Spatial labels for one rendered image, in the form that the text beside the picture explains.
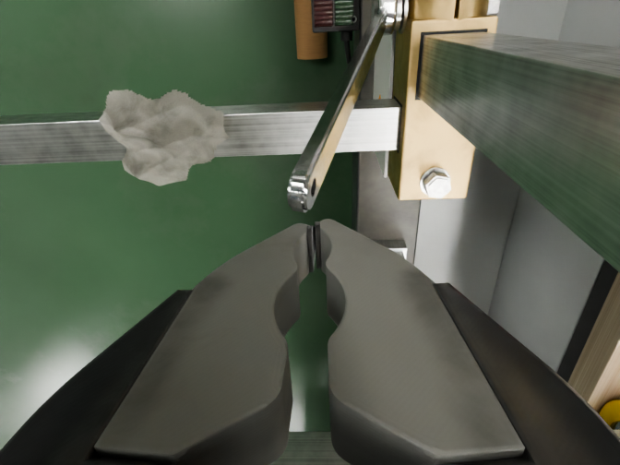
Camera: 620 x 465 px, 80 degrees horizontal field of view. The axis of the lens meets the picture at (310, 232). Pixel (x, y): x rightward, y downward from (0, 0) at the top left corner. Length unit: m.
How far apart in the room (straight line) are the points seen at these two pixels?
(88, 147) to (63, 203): 1.21
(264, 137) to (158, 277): 1.30
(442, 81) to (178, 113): 0.16
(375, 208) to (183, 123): 0.27
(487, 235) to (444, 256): 0.07
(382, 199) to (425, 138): 0.21
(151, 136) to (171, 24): 0.92
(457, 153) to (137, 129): 0.21
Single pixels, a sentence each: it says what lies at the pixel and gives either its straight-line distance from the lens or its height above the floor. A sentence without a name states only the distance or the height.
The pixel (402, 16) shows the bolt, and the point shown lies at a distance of 0.27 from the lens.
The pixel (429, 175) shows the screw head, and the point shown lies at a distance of 0.27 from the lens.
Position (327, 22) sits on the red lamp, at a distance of 0.42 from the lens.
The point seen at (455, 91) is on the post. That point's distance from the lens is 0.19.
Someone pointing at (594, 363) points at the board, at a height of 0.89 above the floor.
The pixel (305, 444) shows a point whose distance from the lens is 0.35.
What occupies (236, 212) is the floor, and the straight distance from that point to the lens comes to 1.29.
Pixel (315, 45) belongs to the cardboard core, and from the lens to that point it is 1.04.
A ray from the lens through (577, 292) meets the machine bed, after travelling 0.52.
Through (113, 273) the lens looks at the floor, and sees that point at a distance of 1.61.
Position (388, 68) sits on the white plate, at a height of 0.79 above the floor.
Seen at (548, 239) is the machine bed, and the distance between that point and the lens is 0.56.
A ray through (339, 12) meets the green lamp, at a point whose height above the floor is 0.70.
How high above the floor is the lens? 1.12
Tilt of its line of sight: 60 degrees down
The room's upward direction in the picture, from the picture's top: 177 degrees counter-clockwise
